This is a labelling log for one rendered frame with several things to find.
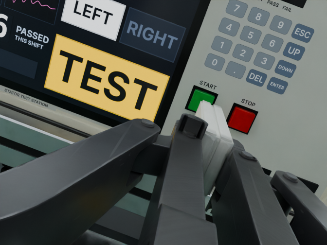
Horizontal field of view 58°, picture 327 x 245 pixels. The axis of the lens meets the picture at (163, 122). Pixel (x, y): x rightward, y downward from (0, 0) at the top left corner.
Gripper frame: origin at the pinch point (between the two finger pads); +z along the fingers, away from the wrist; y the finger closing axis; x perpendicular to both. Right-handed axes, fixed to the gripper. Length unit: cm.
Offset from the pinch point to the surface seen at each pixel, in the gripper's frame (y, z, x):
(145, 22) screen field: -7.0, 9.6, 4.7
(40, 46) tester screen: -15.2, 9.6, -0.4
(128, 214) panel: -2.7, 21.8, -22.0
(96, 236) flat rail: -4.6, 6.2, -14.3
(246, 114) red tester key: 3.8, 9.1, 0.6
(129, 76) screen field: -6.8, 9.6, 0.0
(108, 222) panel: -5.0, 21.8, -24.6
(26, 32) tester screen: -16.6, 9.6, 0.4
